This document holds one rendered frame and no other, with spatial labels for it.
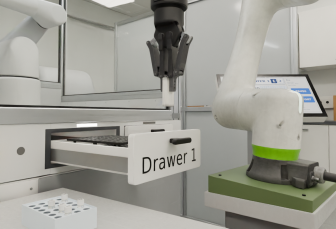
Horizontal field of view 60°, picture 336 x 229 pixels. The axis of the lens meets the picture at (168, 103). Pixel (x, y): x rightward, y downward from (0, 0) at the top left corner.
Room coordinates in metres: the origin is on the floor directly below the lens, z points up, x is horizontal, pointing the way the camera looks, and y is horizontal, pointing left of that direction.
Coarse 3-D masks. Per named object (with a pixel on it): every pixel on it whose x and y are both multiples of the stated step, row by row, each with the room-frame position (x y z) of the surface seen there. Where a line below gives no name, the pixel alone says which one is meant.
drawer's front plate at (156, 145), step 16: (128, 144) 0.64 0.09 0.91; (144, 144) 0.66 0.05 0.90; (160, 144) 0.71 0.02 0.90; (192, 144) 0.83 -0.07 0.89; (128, 160) 0.64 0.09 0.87; (144, 160) 0.66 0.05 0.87; (160, 160) 0.71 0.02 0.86; (128, 176) 0.64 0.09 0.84; (144, 176) 0.66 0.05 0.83; (160, 176) 0.71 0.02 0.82
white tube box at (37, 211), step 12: (24, 204) 0.57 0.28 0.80; (36, 204) 0.58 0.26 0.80; (72, 204) 0.58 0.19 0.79; (84, 204) 0.57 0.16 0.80; (24, 216) 0.56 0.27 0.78; (36, 216) 0.53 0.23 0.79; (48, 216) 0.50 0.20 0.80; (60, 216) 0.51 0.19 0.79; (72, 216) 0.51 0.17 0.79; (84, 216) 0.53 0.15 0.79; (96, 216) 0.55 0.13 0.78; (36, 228) 0.53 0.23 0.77; (48, 228) 0.50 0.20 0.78; (60, 228) 0.50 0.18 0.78; (72, 228) 0.51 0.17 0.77; (84, 228) 0.53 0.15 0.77
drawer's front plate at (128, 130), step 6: (126, 126) 1.08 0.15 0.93; (132, 126) 1.09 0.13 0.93; (138, 126) 1.12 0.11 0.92; (144, 126) 1.15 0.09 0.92; (150, 126) 1.18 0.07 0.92; (156, 126) 1.21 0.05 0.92; (162, 126) 1.25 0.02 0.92; (168, 126) 1.28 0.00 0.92; (126, 132) 1.08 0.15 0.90; (132, 132) 1.09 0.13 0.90; (138, 132) 1.12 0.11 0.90; (144, 132) 1.15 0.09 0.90
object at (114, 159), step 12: (60, 144) 0.82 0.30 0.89; (72, 144) 0.79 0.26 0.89; (84, 144) 0.76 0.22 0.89; (60, 156) 0.81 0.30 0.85; (72, 156) 0.78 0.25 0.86; (84, 156) 0.75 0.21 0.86; (96, 156) 0.73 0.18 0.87; (108, 156) 0.70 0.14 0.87; (120, 156) 0.68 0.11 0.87; (96, 168) 0.73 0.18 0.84; (108, 168) 0.70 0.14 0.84; (120, 168) 0.68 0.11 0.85
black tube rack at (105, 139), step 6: (72, 138) 0.86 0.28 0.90; (78, 138) 0.86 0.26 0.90; (84, 138) 0.86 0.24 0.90; (90, 138) 0.86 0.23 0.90; (96, 138) 0.86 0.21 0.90; (102, 138) 0.86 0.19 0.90; (108, 138) 0.86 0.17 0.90; (114, 138) 0.86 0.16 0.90; (120, 138) 0.86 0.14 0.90; (126, 138) 0.86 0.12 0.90; (96, 144) 0.81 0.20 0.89; (102, 144) 0.97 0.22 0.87; (108, 144) 0.97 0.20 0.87; (114, 144) 0.75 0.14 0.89
